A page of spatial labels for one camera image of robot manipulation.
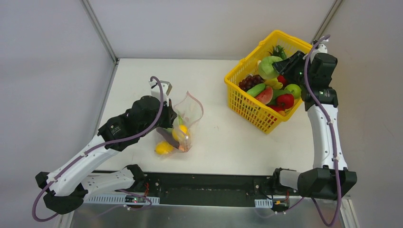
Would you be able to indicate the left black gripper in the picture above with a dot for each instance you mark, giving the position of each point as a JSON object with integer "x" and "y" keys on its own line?
{"x": 171, "y": 114}

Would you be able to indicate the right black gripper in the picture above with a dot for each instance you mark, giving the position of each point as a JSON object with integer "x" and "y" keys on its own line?
{"x": 290, "y": 63}

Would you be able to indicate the yellow toy lemon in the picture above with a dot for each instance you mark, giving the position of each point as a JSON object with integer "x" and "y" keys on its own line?
{"x": 163, "y": 148}
{"x": 180, "y": 133}

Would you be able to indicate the toy steak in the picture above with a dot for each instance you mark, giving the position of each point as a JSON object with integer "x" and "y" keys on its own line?
{"x": 167, "y": 134}

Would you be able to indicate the clear zip top bag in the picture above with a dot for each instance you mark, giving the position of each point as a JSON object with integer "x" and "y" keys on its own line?
{"x": 191, "y": 110}

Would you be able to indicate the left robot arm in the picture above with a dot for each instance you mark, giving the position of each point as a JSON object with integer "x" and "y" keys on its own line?
{"x": 65, "y": 189}

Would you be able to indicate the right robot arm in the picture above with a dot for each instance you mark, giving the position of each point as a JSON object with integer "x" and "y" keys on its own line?
{"x": 330, "y": 178}

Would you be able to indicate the toy pineapple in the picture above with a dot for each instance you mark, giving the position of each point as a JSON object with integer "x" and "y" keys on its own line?
{"x": 278, "y": 51}

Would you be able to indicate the green toy apple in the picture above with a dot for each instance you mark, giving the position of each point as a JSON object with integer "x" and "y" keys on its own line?
{"x": 295, "y": 90}

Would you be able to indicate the toy banana bunch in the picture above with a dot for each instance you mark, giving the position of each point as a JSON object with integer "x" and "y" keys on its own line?
{"x": 274, "y": 84}

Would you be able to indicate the red toy tomato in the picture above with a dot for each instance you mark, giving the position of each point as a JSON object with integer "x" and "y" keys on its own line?
{"x": 285, "y": 101}

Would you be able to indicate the toy watermelon slice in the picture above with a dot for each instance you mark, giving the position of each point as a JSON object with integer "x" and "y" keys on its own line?
{"x": 265, "y": 96}

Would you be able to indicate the small green toy vegetable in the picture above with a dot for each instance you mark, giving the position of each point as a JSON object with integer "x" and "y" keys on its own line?
{"x": 256, "y": 90}

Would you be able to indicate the toy purple grapes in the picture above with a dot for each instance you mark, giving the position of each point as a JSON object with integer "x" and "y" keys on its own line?
{"x": 250, "y": 81}

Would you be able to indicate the yellow plastic basket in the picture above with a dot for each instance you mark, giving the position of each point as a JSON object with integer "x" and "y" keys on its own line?
{"x": 261, "y": 116}

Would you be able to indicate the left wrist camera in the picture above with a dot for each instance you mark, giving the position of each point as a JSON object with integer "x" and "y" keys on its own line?
{"x": 160, "y": 90}

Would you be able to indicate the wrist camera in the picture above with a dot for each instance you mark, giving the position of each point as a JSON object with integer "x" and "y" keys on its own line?
{"x": 320, "y": 46}
{"x": 160, "y": 90}

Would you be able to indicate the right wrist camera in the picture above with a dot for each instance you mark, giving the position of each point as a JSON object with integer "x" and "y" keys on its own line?
{"x": 320, "y": 46}

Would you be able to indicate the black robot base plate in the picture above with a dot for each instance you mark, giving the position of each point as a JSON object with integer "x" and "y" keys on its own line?
{"x": 207, "y": 189}

